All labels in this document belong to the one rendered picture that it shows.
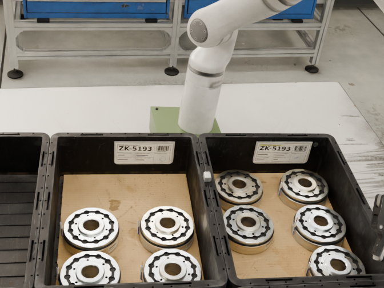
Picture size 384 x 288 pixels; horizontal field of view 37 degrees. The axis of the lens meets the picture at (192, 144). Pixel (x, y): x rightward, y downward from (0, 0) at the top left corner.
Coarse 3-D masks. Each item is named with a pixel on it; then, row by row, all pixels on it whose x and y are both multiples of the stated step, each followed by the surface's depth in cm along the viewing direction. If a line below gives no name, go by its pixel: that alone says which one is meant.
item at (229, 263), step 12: (204, 144) 119; (336, 144) 123; (204, 156) 116; (336, 156) 121; (348, 168) 117; (348, 180) 115; (216, 192) 108; (360, 192) 112; (216, 204) 105; (360, 204) 110; (216, 216) 103; (228, 240) 98; (228, 264) 94; (228, 276) 92; (312, 276) 94; (324, 276) 94; (336, 276) 94; (348, 276) 95; (360, 276) 95; (372, 276) 95
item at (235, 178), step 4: (236, 176) 122; (240, 176) 122; (228, 180) 120; (232, 180) 120; (236, 180) 121; (240, 180) 121; (244, 180) 121; (248, 180) 121; (228, 184) 119; (232, 184) 120; (248, 184) 120; (232, 188) 118; (236, 188) 119; (244, 188) 119; (248, 188) 119; (236, 192) 118; (240, 192) 118; (244, 192) 118
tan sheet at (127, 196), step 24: (72, 192) 118; (96, 192) 119; (120, 192) 120; (144, 192) 120; (168, 192) 121; (120, 216) 114; (192, 216) 116; (120, 240) 109; (120, 264) 105; (144, 264) 105
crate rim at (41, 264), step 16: (192, 144) 119; (48, 160) 110; (48, 176) 107; (48, 192) 103; (208, 192) 107; (48, 208) 102; (208, 208) 104; (48, 224) 97; (208, 224) 101; (48, 240) 95; (224, 272) 93
